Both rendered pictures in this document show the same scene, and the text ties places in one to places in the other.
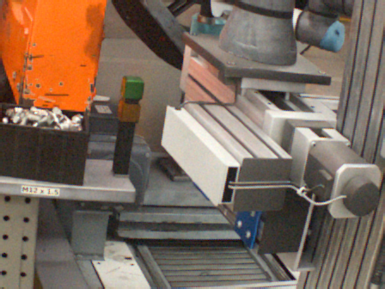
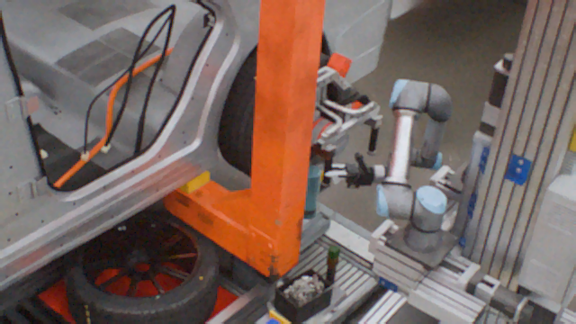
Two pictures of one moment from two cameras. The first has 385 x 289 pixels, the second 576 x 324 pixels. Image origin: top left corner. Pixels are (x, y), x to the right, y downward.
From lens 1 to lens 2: 243 cm
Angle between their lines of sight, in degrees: 37
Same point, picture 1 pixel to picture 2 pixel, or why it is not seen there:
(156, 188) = not seen: hidden behind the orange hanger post
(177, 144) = (424, 306)
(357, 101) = (481, 249)
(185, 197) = not seen: hidden behind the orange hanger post
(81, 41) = (295, 237)
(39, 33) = (280, 245)
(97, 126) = not seen: hidden behind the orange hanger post
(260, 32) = (434, 239)
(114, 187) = (338, 296)
